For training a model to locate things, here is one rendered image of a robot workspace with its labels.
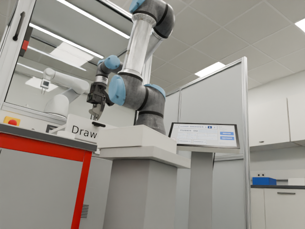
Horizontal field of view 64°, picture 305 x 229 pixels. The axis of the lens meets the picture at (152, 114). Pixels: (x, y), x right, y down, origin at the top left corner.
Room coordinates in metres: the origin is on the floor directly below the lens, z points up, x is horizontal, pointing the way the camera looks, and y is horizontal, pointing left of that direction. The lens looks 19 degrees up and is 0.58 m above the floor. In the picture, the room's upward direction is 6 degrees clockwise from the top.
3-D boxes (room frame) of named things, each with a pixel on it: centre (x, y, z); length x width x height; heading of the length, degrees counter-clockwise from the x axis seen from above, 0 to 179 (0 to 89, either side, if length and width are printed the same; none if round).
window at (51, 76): (1.53, 0.47, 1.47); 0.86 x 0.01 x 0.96; 127
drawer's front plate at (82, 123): (1.22, 0.29, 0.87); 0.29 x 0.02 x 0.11; 127
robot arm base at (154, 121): (1.06, 0.01, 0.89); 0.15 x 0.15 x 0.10
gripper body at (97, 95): (1.32, 0.33, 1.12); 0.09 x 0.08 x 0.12; 130
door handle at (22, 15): (1.20, 0.81, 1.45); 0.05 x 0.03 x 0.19; 37
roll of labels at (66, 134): (0.99, 0.34, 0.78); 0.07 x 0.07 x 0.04
